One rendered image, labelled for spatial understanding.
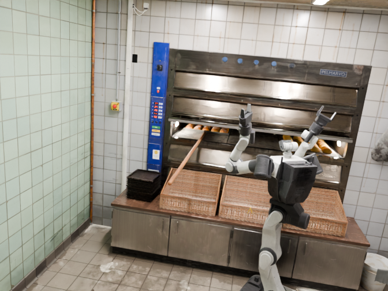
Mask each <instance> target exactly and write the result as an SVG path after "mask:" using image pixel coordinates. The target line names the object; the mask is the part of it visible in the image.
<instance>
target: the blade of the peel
mask: <svg viewBox="0 0 388 291"><path fill-rule="evenodd" d="M183 130H188V131H194V132H204V130H198V129H189V128H185V127H184V128H183ZM230 131H231V129H229V132H228V133H222V132H213V131H207V133H212V134H218V135H227V136H228V135H229V133H230Z"/></svg>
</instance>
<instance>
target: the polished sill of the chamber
mask: <svg viewBox="0 0 388 291"><path fill-rule="evenodd" d="M170 141H176V142H181V143H189V144H196V142H197V141H198V140H196V139H187V138H182V137H173V136H171V137H170ZM199 145H204V146H212V147H221V148H230V149H234V148H235V146H236V144H228V143H219V142H214V141H205V140H202V141H201V142H200V143H199ZM245 151H253V152H261V153H267V154H275V155H283V153H284V151H282V150H274V149H269V148H260V147H251V146H247V147H246V149H245ZM316 156H317V159H318V160H321V161H329V162H338V163H344V158H339V157H333V156H324V155H316Z"/></svg>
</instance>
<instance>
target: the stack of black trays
mask: <svg viewBox="0 0 388 291"><path fill-rule="evenodd" d="M161 174H162V173H160V172H156V171H149V170H142V169H136V170H135V171H134V172H132V173H131V174H130V175H128V176H127V185H126V186H127V187H126V188H127V194H126V195H127V196H126V197H127V198H130V199H135V200H141V201H145V202H152V201H153V200H154V199H155V197H156V196H157V195H158V194H159V193H160V190H161V185H160V184H161V183H160V182H161V181H160V180H161Z"/></svg>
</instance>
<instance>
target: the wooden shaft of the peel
mask: <svg viewBox="0 0 388 291"><path fill-rule="evenodd" d="M205 134H206V132H204V133H203V134H202V135H201V137H200V138H199V140H198V141H197V142H196V144H195V145H194V146H193V148H192V149H191V151H190V152H189V154H188V155H187V156H186V158H185V159H184V160H183V162H182V164H180V166H179V168H178V169H177V170H176V172H175V173H174V174H173V176H172V177H171V179H170V180H169V182H168V183H167V184H168V185H172V183H173V182H174V180H175V179H176V177H177V176H178V174H179V173H180V171H181V170H182V168H183V167H184V166H185V164H186V163H187V161H188V159H189V158H190V157H191V155H192V154H193V152H194V150H195V149H196V147H197V146H198V145H199V143H200V142H201V140H202V139H203V137H204V136H205Z"/></svg>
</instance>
